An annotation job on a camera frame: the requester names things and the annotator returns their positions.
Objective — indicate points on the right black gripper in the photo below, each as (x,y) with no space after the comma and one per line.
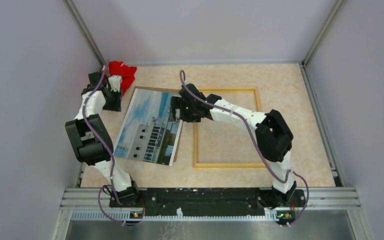
(178,103)

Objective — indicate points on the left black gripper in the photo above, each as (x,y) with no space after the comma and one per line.
(116,106)

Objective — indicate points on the brown cardboard backing board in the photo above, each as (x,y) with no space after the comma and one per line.
(156,139)

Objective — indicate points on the building photo print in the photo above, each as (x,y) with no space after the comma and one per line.
(134,114)

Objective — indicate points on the clear acrylic sheet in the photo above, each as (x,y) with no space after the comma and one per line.
(228,142)

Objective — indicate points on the yellow wooden picture frame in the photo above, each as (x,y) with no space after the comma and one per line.
(195,145)

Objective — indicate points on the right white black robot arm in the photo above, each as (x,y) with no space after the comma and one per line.
(269,132)

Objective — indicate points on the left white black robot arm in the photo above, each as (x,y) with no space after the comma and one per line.
(91,142)

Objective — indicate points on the red crumpled cloth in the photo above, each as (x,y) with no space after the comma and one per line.
(127,73)

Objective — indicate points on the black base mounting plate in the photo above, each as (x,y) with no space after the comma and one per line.
(211,202)

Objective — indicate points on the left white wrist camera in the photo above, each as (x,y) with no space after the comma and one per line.
(115,83)

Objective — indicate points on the aluminium rail with cable duct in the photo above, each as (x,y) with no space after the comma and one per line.
(90,204)

